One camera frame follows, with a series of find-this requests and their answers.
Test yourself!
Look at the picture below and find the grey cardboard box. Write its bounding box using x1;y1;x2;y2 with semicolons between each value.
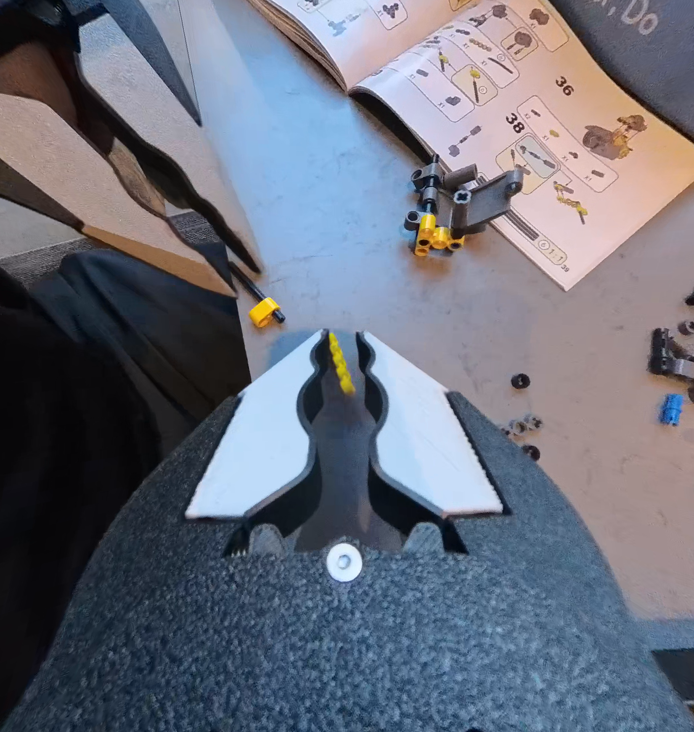
553;0;694;155

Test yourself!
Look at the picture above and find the open instruction booklet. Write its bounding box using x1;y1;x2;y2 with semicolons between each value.
250;0;694;290

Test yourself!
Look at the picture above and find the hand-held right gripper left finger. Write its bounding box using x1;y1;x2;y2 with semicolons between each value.
185;332;327;525

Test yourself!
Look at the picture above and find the yellow perforated brick beam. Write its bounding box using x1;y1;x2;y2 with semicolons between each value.
328;332;358;398

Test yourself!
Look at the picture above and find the black axle with yellow connector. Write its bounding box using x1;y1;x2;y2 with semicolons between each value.
228;261;286;330

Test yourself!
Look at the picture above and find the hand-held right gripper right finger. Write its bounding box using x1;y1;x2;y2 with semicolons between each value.
362;332;508;518

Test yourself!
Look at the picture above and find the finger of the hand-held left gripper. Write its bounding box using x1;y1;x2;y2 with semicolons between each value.
0;69;265;300
96;0;202;127

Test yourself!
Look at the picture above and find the grey and yellow brick assembly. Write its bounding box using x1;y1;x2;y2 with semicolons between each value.
405;155;526;258

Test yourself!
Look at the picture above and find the pile of small building bricks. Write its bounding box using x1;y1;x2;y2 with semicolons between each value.
647;278;694;407

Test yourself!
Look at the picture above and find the grey desk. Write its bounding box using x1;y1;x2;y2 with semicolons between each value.
176;0;694;687

